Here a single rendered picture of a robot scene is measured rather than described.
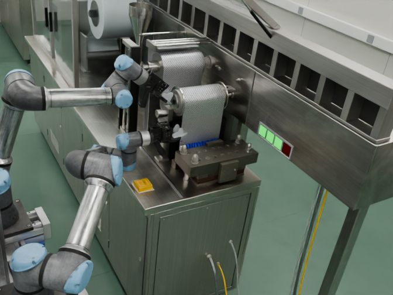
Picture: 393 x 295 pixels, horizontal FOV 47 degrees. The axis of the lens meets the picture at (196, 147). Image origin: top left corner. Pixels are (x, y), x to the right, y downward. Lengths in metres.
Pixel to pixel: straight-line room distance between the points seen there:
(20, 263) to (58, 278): 0.14
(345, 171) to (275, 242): 1.62
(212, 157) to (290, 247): 1.37
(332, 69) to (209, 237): 1.09
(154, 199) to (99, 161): 0.45
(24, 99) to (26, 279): 0.67
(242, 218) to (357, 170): 0.85
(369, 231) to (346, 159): 2.01
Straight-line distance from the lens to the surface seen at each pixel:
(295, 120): 2.02
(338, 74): 1.82
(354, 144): 1.80
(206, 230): 2.35
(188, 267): 2.48
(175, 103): 2.19
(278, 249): 3.34
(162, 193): 2.15
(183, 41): 2.44
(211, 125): 2.32
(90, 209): 1.68
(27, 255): 1.65
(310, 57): 1.93
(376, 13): 4.69
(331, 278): 2.36
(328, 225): 3.71
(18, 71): 1.99
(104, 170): 1.73
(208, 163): 2.16
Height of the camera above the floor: 2.18
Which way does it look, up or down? 30 degrees down
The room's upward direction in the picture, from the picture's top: 7 degrees clockwise
